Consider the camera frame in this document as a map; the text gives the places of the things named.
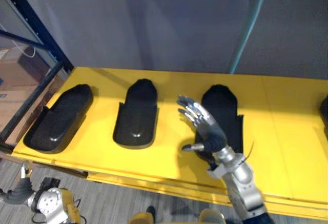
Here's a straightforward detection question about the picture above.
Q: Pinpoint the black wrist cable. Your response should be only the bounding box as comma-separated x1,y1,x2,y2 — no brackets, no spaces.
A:
239,141,256,164

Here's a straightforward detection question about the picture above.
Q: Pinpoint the brown cardboard box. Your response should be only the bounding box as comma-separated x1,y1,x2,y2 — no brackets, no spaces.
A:
0,85,39,133
0,44,51,91

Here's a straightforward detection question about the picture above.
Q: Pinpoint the black plastic housing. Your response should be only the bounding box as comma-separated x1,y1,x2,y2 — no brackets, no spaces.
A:
318,100,328,130
112,78,158,149
194,84,244,155
23,83,94,154

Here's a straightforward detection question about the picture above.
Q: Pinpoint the white cable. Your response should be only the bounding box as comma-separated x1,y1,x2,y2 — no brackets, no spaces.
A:
12,40,36,58

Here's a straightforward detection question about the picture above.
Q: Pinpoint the dark blue shelf frame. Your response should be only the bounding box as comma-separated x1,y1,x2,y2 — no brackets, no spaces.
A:
0,0,75,154

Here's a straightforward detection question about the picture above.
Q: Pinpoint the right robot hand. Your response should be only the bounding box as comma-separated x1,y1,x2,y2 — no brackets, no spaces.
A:
176,94,228,155

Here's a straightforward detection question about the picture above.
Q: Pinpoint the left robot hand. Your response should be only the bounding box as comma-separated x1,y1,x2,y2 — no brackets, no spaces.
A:
0,160,37,206

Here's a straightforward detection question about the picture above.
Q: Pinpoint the yellow shelf board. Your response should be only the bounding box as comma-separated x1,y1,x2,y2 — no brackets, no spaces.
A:
11,66,328,221

